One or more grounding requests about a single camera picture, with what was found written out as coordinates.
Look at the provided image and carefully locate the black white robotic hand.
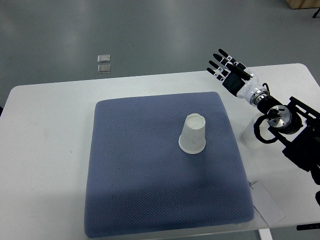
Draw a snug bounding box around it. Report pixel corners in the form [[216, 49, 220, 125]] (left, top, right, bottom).
[[207, 48, 270, 107]]

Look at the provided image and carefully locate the white paper cup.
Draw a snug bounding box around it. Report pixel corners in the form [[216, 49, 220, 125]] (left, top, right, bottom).
[[240, 113, 271, 149], [178, 113, 206, 155]]

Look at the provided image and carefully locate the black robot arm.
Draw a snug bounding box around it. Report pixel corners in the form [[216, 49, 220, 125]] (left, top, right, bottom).
[[253, 93, 320, 185]]

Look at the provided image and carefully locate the white paper cup on mat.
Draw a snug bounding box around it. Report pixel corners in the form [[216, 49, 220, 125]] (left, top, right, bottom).
[[178, 113, 206, 155]]

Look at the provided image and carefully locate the wooden furniture corner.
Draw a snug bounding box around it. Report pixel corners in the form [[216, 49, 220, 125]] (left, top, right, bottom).
[[285, 0, 320, 10]]

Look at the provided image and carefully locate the black tripod leg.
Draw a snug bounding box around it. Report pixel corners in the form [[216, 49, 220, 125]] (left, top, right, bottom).
[[312, 8, 320, 18]]

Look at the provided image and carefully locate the upper metal floor plate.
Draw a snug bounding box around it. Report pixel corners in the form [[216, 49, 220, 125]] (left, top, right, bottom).
[[97, 54, 111, 63]]

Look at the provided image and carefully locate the white paper tag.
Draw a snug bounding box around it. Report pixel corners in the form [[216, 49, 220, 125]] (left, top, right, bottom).
[[250, 181, 286, 227]]

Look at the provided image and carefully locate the blue textured cushion mat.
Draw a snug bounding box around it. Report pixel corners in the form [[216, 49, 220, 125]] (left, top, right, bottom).
[[84, 92, 254, 238]]

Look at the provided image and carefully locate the white table leg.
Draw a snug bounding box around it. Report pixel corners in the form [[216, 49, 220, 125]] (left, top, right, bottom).
[[258, 228, 273, 240]]

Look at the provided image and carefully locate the black table control panel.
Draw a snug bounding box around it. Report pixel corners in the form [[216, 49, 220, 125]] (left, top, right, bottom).
[[296, 223, 320, 231]]

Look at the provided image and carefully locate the black looped cable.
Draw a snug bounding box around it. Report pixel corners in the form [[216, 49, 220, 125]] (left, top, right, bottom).
[[252, 114, 283, 145]]

